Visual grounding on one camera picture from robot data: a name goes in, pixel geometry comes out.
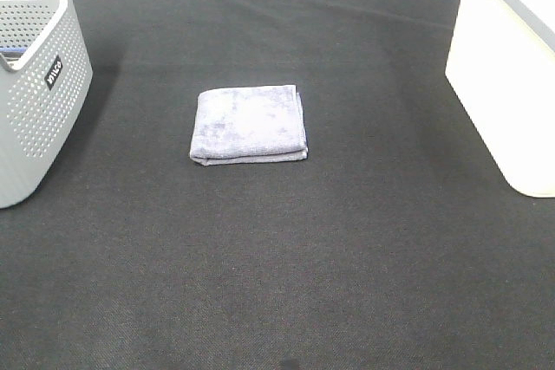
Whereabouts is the light purple towel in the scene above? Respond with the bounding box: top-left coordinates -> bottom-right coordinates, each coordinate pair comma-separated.
189,85 -> 308,166

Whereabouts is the black table mat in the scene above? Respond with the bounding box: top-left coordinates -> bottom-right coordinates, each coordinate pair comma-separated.
1,0 -> 554,369

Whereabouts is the white storage box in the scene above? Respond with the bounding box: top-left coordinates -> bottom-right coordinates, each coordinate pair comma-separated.
445,0 -> 554,198

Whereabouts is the grey perforated laundry basket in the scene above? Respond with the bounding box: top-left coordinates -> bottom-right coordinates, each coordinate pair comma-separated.
1,0 -> 93,208

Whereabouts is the blue towel in basket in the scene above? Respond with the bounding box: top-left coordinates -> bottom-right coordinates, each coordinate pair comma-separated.
0,47 -> 26,60

